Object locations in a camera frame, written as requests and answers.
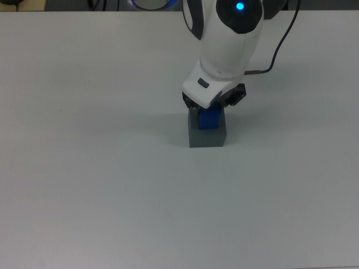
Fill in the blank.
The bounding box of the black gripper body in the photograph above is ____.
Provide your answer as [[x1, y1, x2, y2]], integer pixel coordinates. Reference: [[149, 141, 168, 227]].
[[225, 83, 247, 107]]

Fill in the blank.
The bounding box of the blue rectangular block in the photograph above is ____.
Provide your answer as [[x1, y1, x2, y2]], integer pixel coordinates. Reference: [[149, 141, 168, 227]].
[[197, 108, 223, 131]]

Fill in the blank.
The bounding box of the grey hollow cuboid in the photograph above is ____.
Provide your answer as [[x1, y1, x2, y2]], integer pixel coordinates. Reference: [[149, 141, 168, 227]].
[[187, 107, 228, 149]]

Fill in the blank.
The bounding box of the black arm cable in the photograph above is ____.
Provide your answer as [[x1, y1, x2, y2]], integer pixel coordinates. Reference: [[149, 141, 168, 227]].
[[243, 0, 301, 76]]

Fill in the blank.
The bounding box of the robot base with blue ring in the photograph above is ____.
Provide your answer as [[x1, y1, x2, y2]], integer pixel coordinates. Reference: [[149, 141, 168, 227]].
[[125, 0, 183, 12]]

